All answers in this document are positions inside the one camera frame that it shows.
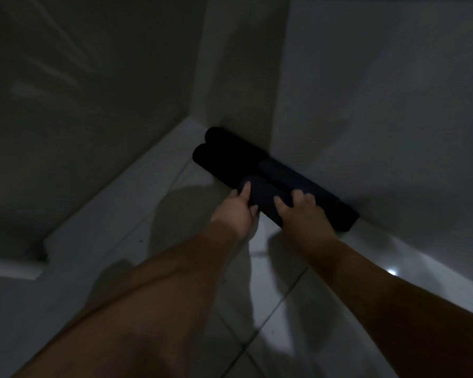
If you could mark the person's right hand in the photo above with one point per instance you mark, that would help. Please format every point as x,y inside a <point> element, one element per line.
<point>305,222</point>

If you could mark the person's left hand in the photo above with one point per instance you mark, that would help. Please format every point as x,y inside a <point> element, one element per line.
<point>232,214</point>

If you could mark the person's right middle finger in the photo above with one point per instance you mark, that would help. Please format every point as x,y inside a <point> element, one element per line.
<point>310,199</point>

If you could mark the person's right thumb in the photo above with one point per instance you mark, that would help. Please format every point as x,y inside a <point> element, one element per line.
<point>280,204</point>

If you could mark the person's left thumb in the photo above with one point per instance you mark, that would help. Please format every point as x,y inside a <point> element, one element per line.
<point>254,210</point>

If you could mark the short dark towel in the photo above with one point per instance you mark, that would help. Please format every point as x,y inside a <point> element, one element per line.
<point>265,194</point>

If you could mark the person's left forearm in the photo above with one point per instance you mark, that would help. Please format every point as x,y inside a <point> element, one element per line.
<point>142,303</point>

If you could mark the person's right forearm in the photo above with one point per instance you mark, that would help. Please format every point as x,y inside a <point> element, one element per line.
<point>398,310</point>

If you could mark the long dark rolled towel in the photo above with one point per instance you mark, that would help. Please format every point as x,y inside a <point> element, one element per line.
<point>319,192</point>

